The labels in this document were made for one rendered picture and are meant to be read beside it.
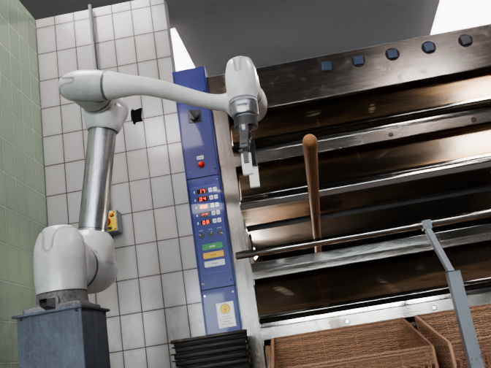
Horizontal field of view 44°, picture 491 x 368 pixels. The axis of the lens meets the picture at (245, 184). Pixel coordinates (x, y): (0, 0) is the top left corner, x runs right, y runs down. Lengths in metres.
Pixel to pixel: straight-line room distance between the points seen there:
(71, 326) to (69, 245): 0.25
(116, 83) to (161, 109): 0.87
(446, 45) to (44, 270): 2.05
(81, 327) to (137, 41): 1.69
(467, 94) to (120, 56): 1.65
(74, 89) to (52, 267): 0.62
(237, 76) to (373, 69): 1.12
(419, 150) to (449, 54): 0.49
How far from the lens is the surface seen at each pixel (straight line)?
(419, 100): 2.91
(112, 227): 2.77
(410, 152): 2.82
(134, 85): 2.09
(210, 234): 2.70
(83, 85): 2.15
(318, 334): 2.60
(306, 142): 1.27
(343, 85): 2.91
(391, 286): 2.67
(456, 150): 2.85
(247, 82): 1.96
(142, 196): 2.84
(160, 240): 2.77
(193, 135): 2.84
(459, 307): 2.10
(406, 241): 2.71
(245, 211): 2.59
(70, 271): 1.95
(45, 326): 1.91
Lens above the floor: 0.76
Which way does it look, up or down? 17 degrees up
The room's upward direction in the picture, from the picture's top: 9 degrees counter-clockwise
